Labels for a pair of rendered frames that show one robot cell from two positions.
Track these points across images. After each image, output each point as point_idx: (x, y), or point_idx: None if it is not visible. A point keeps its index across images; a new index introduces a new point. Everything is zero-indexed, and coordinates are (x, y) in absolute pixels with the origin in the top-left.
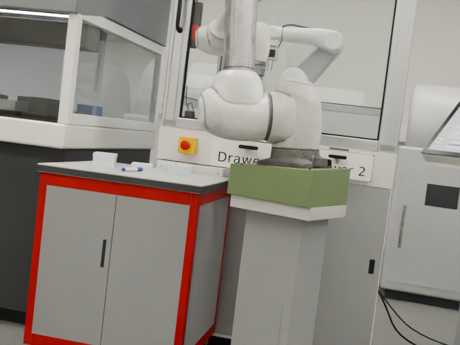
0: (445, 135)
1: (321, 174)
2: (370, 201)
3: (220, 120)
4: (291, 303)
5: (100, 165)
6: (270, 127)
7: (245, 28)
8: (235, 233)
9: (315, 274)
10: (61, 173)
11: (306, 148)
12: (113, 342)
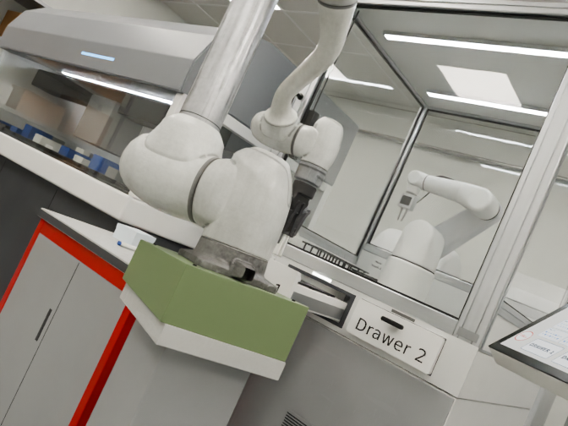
0: (537, 330)
1: (210, 281)
2: (422, 404)
3: (130, 169)
4: None
5: (118, 239)
6: (191, 199)
7: (215, 66)
8: (253, 381)
9: None
10: (51, 223)
11: (229, 243)
12: None
